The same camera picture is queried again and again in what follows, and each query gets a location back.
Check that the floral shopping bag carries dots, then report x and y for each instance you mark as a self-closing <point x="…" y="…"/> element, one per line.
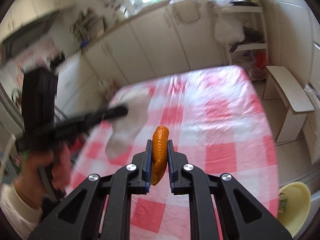
<point x="107" y="89"/>

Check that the white step stool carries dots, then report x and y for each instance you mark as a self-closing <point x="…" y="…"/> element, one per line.
<point x="280" y="83"/>

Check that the hanging white bin on cabinet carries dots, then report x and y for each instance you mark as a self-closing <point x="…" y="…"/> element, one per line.
<point x="185" y="11"/>

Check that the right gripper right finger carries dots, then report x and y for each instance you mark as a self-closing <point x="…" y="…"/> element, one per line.
<point x="220" y="207"/>

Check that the utensil rack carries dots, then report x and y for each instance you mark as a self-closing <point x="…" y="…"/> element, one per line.
<point x="88" y="26"/>

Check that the white tissue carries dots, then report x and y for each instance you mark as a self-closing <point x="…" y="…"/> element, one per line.
<point x="125" y="129"/>

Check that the white rolling shelf cart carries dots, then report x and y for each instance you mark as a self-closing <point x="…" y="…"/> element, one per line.
<point x="253" y="21"/>

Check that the curled orange peel piece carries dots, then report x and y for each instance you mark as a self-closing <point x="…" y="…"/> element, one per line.
<point x="159" y="154"/>

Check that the range hood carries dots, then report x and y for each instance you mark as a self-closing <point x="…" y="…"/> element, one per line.
<point x="25" y="36"/>

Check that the white plastic bag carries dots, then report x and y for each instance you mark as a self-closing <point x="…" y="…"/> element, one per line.
<point x="228" y="30"/>

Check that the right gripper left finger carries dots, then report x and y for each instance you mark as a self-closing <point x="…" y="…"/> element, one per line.
<point x="100" y="207"/>

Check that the pink checkered tablecloth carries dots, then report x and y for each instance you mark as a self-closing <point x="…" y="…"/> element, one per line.
<point x="214" y="117"/>

